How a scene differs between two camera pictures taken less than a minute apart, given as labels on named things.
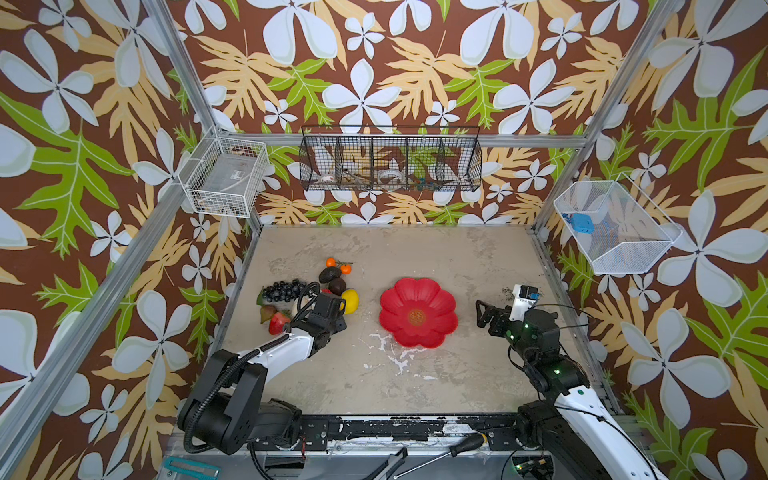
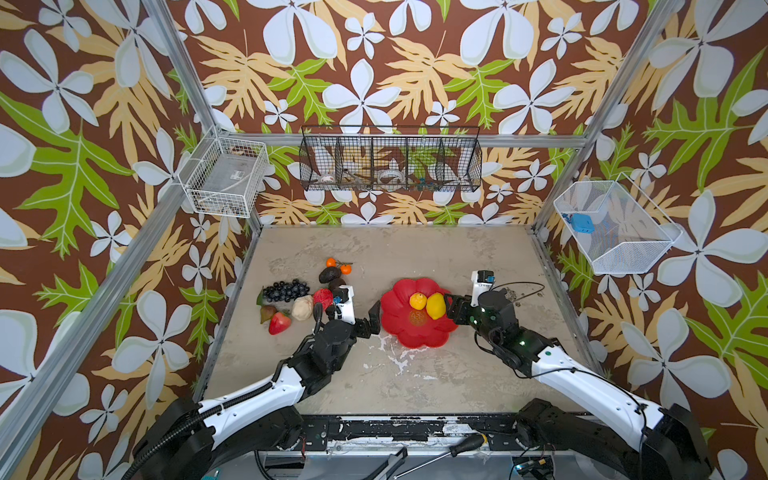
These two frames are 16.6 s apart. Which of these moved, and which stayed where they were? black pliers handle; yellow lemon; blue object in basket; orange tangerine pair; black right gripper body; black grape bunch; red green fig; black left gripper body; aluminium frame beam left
Moved: black right gripper body; yellow lemon; black left gripper body
Stayed: black pliers handle; blue object in basket; black grape bunch; red green fig; aluminium frame beam left; orange tangerine pair
